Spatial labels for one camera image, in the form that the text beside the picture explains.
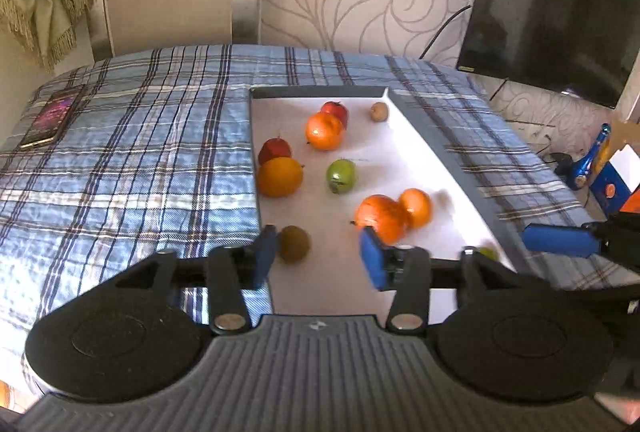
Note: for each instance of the black smartphone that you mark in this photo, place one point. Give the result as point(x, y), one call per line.
point(52, 117)

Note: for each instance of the small dark green fruit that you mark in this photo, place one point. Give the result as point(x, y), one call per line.
point(489, 254)

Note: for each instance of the yellowish orange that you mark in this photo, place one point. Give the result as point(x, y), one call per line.
point(279, 178)

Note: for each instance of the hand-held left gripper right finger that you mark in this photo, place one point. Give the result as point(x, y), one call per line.
point(372, 260)

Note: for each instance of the dark red apple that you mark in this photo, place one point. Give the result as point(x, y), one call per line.
point(274, 148)

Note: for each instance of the large mandarin orange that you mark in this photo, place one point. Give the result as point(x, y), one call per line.
point(382, 217)

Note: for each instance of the dark box with white inside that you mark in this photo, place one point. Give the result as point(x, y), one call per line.
point(400, 152)

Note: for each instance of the light green apple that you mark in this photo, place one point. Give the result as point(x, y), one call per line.
point(341, 176)

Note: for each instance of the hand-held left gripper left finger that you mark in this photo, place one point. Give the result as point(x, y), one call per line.
point(265, 256)

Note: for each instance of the blue orange carton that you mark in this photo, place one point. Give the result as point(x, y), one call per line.
point(612, 192)

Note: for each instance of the small brown kiwi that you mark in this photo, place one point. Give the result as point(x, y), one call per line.
point(379, 112)

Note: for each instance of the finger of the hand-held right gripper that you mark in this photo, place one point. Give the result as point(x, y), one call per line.
point(600, 296)
point(560, 240)

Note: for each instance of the blue plaid blanket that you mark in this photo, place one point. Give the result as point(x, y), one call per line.
point(150, 192)

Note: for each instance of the small orange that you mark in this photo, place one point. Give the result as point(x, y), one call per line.
point(420, 207)

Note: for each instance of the blue glass bottle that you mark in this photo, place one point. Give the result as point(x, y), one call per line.
point(582, 177)

